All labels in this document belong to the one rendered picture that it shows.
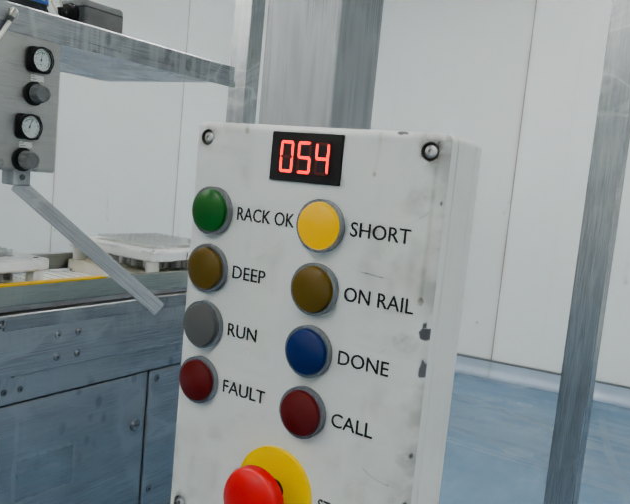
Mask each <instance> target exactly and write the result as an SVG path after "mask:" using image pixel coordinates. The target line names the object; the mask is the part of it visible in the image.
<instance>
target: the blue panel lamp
mask: <svg viewBox="0 0 630 504"><path fill-rule="evenodd" d="M286 354H287V358H288V361H289V363H290V365H291V366H292V368H293V369H295V370H296V371H297V372H299V373H301V374H304V375H314V374H316V373H318V372H319V371H320V370H321V369H322V368H323V366H324V364H325V362H326V354H327V352H326V347H325V344H324V341H323V340H322V338H321V337H320V335H319V334H318V333H316V332H315V331H313V330H311V329H308V328H302V329H299V330H297V331H295V332H294V333H293V334H292V335H291V336H290V338H289V340H288V342H287V347H286Z"/></svg>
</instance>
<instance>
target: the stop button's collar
mask: <svg viewBox="0 0 630 504"><path fill-rule="evenodd" d="M245 465H256V466H259V467H261V468H263V469H265V470H266V471H268V472H269V473H270V474H271V475H272V476H273V477H274V478H275V479H277V480H278V481H279V482H280V484H281V485H282V488H283V499H284V504H312V493H311V486H310V483H309V479H308V477H307V474H306V472H305V470H304V469H303V467H302V465H301V464H300V463H299V461H298V460H297V459H296V458H295V457H294V456H293V455H292V454H291V453H289V452H288V451H286V450H284V449H282V448H280V447H277V446H271V445H266V446H261V447H259V448H257V449H255V450H253V451H251V452H250V453H249V454H248V455H247V456H246V457H245V459H244V460H243V462H242V464H241V467H243V466H245Z"/></svg>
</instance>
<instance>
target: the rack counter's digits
mask: <svg viewBox="0 0 630 504"><path fill-rule="evenodd" d="M332 144H333V141H318V140H302V139H286V138H280V140H279V151H278V163H277V173H283V174H294V175H304V176H315V177H325V178H329V175H330V164H331V154H332Z"/></svg>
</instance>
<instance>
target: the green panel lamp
mask: <svg viewBox="0 0 630 504"><path fill-rule="evenodd" d="M226 215H227V206H226V202H225V199H224V197H223V196H222V195H221V193H219V192H218V191H217V190H215V189H206V190H204V191H202V192H201V193H200V194H198V196H197V197H196V199H195V201H194V204H193V217H194V220H195V222H196V224H197V225H198V227H200V228H201V229H202V230H204V231H206V232H215V231H217V230H219V229H220V228H221V227H222V225H223V224H224V222H225V219H226Z"/></svg>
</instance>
